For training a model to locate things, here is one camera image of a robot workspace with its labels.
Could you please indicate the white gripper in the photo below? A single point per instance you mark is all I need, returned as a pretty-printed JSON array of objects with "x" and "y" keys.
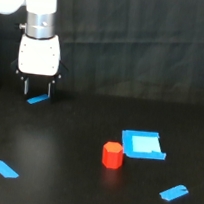
[{"x": 39, "y": 57}]

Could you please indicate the red hexagonal block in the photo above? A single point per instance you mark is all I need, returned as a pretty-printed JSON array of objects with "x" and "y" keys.
[{"x": 112, "y": 156}]

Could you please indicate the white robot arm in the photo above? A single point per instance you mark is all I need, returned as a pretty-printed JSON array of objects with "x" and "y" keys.
[{"x": 40, "y": 21}]

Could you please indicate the blue tape strip back left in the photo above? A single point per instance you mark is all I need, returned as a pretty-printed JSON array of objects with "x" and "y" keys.
[{"x": 38, "y": 99}]

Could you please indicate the blue tape strip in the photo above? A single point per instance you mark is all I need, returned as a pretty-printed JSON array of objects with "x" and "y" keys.
[
  {"x": 38, "y": 99},
  {"x": 174, "y": 193},
  {"x": 6, "y": 171}
]

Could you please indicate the blue tape strip front left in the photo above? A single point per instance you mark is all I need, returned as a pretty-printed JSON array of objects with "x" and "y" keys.
[{"x": 6, "y": 171}]

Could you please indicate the blue tape strip front right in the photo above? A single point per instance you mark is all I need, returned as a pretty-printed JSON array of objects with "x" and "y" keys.
[{"x": 174, "y": 193}]

